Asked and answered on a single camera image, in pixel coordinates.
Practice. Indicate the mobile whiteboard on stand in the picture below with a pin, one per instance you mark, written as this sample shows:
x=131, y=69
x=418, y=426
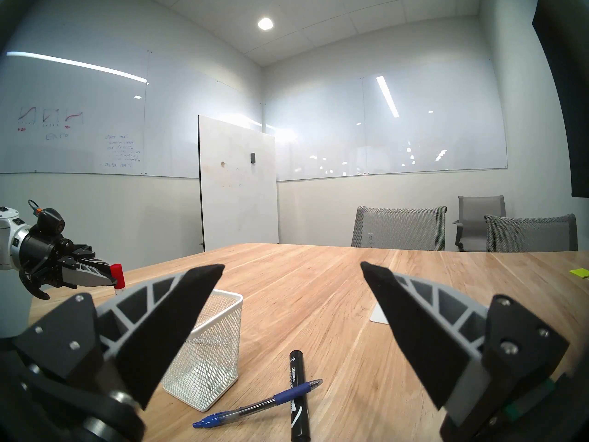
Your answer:
x=237, y=192

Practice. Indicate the wall whiteboard with writing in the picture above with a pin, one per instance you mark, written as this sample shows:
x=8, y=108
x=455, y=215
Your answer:
x=69, y=146

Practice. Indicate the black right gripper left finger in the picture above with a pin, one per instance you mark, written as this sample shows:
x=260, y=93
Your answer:
x=152, y=335

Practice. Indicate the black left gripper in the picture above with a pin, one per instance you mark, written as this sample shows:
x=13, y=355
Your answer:
x=41, y=257

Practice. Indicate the grey table power outlet box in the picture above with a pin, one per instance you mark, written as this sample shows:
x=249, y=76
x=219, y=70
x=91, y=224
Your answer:
x=379, y=316

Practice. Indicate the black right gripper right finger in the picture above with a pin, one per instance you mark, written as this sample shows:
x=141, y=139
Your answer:
x=423, y=340

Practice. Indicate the red capped white marker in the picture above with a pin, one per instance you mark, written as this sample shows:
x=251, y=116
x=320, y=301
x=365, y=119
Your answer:
x=119, y=277

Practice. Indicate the grey office chair with armrests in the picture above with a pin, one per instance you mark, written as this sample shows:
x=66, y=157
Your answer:
x=478, y=219

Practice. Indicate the grey mesh office chair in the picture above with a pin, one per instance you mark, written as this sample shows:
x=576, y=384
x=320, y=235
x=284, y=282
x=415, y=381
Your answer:
x=398, y=230
x=529, y=235

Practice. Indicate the yellow sticky note pad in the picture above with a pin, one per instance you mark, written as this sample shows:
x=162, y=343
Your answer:
x=580, y=274

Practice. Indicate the black permanent marker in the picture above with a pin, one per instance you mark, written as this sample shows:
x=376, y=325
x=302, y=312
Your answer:
x=296, y=365

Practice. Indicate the blue ballpoint pen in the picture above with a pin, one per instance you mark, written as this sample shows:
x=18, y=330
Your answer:
x=292, y=392

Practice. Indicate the wide glass wall whiteboard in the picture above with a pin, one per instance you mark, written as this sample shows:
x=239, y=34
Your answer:
x=391, y=132

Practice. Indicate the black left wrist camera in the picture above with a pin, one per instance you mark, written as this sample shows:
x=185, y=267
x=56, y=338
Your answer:
x=50, y=222

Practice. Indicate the square recessed ceiling light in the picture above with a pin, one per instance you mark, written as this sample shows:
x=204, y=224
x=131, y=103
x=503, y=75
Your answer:
x=265, y=24

